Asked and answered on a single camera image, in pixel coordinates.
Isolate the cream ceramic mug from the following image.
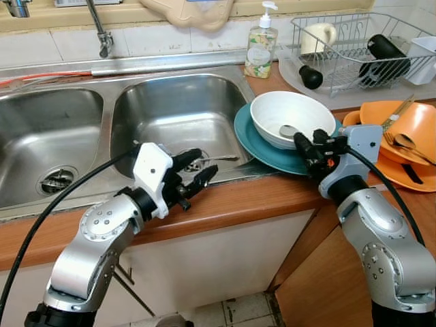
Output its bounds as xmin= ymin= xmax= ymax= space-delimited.
xmin=300 ymin=22 xmax=338 ymax=56

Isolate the white kitchen cabinet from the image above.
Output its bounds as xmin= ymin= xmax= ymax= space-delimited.
xmin=0 ymin=208 xmax=320 ymax=327

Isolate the stainless steel double sink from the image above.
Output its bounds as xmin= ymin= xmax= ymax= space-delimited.
xmin=0 ymin=49 xmax=263 ymax=222

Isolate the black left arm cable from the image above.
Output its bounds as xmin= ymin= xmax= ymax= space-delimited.
xmin=0 ymin=145 xmax=140 ymax=317

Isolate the teal plate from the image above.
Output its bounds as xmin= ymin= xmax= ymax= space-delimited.
xmin=233 ymin=102 xmax=343 ymax=176

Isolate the grey robot knee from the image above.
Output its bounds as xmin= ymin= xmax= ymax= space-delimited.
xmin=155 ymin=313 xmax=196 ymax=327

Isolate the orange plate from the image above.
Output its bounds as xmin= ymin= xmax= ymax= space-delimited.
xmin=342 ymin=110 xmax=436 ymax=193

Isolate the small round black bottle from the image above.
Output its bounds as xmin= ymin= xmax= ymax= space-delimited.
xmin=298 ymin=64 xmax=325 ymax=91

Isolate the brown wooden cabinet door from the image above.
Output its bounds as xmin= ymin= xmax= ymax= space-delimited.
xmin=275 ymin=204 xmax=379 ymax=327

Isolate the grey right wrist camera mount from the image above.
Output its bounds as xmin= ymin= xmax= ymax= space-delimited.
xmin=318 ymin=124 xmax=384 ymax=200

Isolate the orange bowl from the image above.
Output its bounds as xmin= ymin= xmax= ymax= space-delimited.
xmin=358 ymin=100 xmax=436 ymax=167

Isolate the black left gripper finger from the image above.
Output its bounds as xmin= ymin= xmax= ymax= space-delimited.
xmin=185 ymin=166 xmax=219 ymax=196
xmin=170 ymin=148 xmax=204 ymax=171

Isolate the floral soap pump bottle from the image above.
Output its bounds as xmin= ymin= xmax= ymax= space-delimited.
xmin=243 ymin=1 xmax=279 ymax=80

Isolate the white ceramic bowl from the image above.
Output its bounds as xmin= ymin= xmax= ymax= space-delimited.
xmin=249 ymin=90 xmax=337 ymax=151

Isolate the white-banded wooden chopstick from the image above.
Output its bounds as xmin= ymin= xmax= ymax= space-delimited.
xmin=380 ymin=95 xmax=414 ymax=130
xmin=383 ymin=97 xmax=416 ymax=131

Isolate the silver metal spoon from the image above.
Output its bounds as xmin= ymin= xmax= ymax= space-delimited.
xmin=194 ymin=155 xmax=241 ymax=166
xmin=278 ymin=125 xmax=302 ymax=140

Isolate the gold spoon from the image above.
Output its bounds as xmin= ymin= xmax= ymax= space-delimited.
xmin=394 ymin=134 xmax=435 ymax=166

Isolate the gold fork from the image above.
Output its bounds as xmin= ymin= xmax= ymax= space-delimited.
xmin=382 ymin=131 xmax=436 ymax=167

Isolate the white plastic cutlery holder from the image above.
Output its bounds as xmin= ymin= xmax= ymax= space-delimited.
xmin=406 ymin=36 xmax=436 ymax=87

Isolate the beige plastic basin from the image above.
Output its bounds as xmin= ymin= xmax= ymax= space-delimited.
xmin=138 ymin=0 xmax=237 ymax=33

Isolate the metal cabinet door handle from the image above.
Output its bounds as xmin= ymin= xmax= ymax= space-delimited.
xmin=111 ymin=262 xmax=156 ymax=316

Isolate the black utensil handle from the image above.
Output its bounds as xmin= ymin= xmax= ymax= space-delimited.
xmin=401 ymin=163 xmax=425 ymax=185

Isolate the chrome sink faucet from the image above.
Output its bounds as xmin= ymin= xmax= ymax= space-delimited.
xmin=84 ymin=0 xmax=115 ymax=59

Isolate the white wire dish rack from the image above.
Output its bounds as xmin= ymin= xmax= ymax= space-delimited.
xmin=290 ymin=12 xmax=436 ymax=99

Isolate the grey plastic drain tray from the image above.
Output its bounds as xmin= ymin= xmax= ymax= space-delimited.
xmin=277 ymin=54 xmax=436 ymax=112

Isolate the black flask bottle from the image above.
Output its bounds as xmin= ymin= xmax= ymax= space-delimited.
xmin=358 ymin=34 xmax=412 ymax=89

